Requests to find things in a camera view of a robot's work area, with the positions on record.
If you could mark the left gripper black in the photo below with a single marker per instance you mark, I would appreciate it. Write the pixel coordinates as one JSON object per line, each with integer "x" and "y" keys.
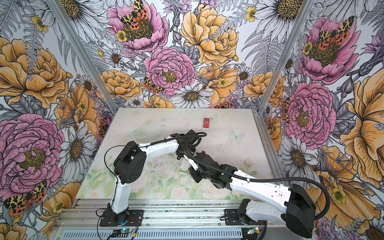
{"x": 179, "y": 154}

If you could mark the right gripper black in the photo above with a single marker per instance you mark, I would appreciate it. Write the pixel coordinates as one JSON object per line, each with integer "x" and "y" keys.
{"x": 193, "y": 173}

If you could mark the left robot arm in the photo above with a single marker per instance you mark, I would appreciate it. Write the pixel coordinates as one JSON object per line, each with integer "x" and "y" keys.
{"x": 129, "y": 165}

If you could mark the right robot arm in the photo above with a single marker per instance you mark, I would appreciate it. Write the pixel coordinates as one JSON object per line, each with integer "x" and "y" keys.
{"x": 271, "y": 201}

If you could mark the red white remote control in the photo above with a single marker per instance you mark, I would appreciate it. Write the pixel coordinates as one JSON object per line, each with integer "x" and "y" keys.
{"x": 206, "y": 123}

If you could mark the right circuit board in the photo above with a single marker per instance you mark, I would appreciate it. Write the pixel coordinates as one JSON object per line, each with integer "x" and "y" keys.
{"x": 253, "y": 231}

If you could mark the circuit board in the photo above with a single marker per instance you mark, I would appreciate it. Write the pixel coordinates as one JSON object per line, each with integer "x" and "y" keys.
{"x": 123, "y": 232}
{"x": 253, "y": 231}

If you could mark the left circuit board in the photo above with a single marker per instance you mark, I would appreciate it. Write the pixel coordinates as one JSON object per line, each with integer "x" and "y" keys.
{"x": 123, "y": 232}

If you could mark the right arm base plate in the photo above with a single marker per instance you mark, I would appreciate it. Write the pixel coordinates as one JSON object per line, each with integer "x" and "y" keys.
{"x": 233, "y": 217}

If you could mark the aluminium frame rail front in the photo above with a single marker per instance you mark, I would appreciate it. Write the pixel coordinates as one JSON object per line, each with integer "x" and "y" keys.
{"x": 158, "y": 214}

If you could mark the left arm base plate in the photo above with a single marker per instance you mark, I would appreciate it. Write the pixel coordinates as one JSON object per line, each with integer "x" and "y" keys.
{"x": 127, "y": 218}

